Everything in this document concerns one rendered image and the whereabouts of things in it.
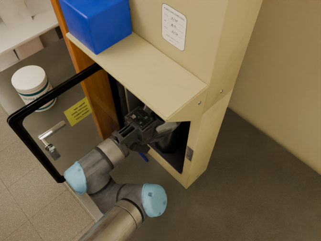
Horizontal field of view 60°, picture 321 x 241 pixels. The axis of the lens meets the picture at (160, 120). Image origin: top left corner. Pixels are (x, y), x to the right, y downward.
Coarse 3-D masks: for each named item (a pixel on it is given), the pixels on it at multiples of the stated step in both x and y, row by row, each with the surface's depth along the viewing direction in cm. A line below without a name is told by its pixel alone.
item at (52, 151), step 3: (48, 147) 80; (51, 147) 80; (54, 147) 79; (48, 150) 80; (51, 150) 79; (54, 150) 80; (51, 153) 79; (54, 153) 80; (57, 153) 82; (54, 156) 82; (57, 156) 83; (60, 156) 84; (54, 159) 83
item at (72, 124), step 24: (96, 72) 75; (72, 96) 74; (96, 96) 81; (24, 120) 67; (48, 120) 73; (72, 120) 80; (96, 120) 89; (48, 144) 79; (72, 144) 87; (96, 144) 98
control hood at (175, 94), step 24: (120, 48) 59; (144, 48) 59; (120, 72) 55; (144, 72) 55; (168, 72) 55; (144, 96) 52; (168, 96) 52; (192, 96) 52; (168, 120) 49; (192, 120) 59
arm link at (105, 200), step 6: (108, 186) 72; (114, 186) 72; (120, 186) 71; (96, 192) 71; (102, 192) 71; (108, 192) 71; (114, 192) 70; (96, 198) 72; (102, 198) 72; (108, 198) 71; (114, 198) 69; (96, 204) 73; (102, 204) 72; (108, 204) 71; (114, 204) 69; (102, 210) 74
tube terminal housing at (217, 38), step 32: (160, 0) 49; (192, 0) 43; (224, 0) 39; (256, 0) 45; (160, 32) 55; (192, 32) 48; (224, 32) 44; (192, 64) 53; (224, 64) 52; (224, 96) 64; (192, 128) 69; (160, 160) 102; (192, 160) 81
